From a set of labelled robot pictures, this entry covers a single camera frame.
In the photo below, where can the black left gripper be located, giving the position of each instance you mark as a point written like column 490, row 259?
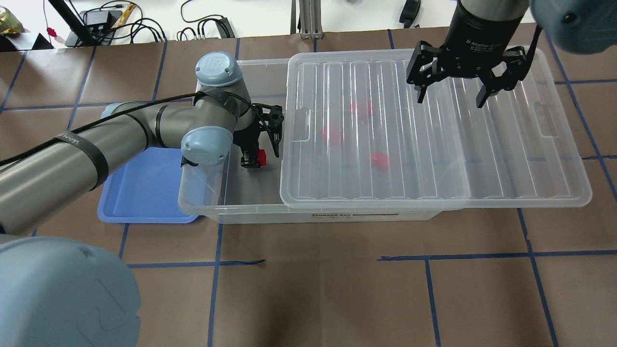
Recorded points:
column 248, row 142

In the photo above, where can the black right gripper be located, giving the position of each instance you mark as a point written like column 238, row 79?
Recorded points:
column 478, row 33

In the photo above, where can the red block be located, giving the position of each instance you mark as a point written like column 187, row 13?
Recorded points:
column 362, row 109
column 262, row 157
column 332, row 134
column 380, row 160

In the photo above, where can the clear plastic box lid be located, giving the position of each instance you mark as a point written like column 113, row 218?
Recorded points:
column 516, row 151

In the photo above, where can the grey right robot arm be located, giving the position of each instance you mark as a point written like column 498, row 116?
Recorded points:
column 554, row 19

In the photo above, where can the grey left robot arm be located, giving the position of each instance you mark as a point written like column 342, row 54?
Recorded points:
column 40, row 182

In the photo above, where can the clear plastic storage box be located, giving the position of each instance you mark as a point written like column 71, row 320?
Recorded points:
column 250, row 183

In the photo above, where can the red block under lid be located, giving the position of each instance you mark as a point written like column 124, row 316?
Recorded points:
column 380, row 160
column 332, row 134
column 362, row 109

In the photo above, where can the blue plastic tray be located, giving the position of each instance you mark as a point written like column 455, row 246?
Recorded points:
column 145, row 190

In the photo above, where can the black power adapter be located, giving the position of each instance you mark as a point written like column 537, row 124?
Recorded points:
column 99, row 20

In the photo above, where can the aluminium frame post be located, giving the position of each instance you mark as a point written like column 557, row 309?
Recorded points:
column 306, row 19

